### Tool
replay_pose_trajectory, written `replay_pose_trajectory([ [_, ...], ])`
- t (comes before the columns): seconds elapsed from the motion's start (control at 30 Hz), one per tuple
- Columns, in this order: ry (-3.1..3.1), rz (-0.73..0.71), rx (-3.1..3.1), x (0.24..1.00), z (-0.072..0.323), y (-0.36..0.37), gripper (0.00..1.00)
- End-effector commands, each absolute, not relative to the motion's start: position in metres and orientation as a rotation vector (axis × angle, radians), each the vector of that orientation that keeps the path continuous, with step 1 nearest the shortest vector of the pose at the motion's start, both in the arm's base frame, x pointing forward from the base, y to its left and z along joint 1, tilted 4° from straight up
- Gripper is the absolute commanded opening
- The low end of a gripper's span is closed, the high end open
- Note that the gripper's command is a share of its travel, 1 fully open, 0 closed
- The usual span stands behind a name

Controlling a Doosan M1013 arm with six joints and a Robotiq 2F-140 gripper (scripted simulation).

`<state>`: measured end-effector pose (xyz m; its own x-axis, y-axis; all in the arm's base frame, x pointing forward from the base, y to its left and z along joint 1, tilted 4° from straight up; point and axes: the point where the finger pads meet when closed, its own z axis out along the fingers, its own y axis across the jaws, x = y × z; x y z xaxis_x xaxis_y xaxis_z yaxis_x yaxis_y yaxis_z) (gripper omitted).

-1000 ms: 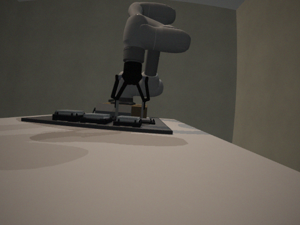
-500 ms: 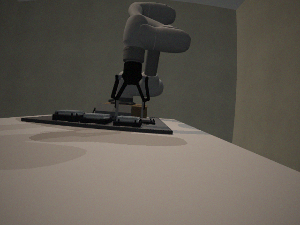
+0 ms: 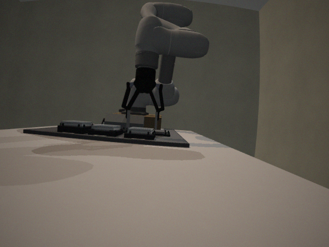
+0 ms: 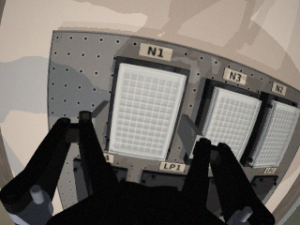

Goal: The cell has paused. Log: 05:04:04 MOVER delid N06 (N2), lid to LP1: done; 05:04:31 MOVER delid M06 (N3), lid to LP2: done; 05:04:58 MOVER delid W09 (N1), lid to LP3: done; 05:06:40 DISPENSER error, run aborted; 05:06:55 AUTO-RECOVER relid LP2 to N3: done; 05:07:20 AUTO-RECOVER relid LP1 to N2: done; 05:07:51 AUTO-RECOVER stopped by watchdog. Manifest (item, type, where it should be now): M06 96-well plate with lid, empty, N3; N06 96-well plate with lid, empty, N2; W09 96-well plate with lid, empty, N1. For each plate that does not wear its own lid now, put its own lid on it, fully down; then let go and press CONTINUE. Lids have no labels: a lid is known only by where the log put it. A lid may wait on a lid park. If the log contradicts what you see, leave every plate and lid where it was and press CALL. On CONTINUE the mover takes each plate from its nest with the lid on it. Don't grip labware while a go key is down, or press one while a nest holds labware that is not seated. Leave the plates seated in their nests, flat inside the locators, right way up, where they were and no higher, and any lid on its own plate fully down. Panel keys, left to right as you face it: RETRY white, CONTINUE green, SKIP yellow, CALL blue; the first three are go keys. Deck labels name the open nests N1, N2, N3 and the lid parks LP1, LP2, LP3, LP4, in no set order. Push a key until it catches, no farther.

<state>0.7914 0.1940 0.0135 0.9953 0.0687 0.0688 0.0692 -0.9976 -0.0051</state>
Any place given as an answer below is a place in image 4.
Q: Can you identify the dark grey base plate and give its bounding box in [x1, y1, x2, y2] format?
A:
[47, 30, 300, 210]

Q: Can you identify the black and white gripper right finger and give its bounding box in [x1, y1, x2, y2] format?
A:
[170, 114, 276, 225]

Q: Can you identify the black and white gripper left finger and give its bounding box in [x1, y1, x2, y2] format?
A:
[0, 100, 138, 225]

